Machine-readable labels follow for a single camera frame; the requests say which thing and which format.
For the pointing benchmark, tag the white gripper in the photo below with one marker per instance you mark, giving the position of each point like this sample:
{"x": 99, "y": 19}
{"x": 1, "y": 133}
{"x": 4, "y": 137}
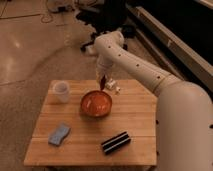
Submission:
{"x": 103, "y": 71}

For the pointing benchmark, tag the red pepper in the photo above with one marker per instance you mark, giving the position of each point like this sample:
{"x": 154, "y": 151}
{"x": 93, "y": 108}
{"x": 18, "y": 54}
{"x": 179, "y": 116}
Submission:
{"x": 102, "y": 83}

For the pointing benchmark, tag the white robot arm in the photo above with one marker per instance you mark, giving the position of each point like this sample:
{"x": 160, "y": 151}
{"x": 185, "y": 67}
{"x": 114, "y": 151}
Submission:
{"x": 184, "y": 110}

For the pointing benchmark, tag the white ceramic cup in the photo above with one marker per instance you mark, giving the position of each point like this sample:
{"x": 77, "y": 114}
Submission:
{"x": 61, "y": 90}

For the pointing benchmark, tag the orange bowl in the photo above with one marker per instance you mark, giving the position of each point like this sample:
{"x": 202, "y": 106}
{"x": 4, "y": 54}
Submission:
{"x": 96, "y": 104}

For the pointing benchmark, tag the black office chair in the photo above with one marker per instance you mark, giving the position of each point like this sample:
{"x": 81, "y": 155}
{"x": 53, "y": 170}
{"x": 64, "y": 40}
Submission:
{"x": 108, "y": 16}

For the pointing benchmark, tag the wooden table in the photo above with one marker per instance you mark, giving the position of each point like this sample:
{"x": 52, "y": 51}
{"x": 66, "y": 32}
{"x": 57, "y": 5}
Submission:
{"x": 133, "y": 111}

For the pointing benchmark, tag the black white striped box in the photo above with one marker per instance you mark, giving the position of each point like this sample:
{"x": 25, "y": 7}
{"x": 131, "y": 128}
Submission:
{"x": 115, "y": 142}

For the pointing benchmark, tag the blue sponge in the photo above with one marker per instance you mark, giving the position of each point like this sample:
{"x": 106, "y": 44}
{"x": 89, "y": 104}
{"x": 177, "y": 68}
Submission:
{"x": 59, "y": 134}

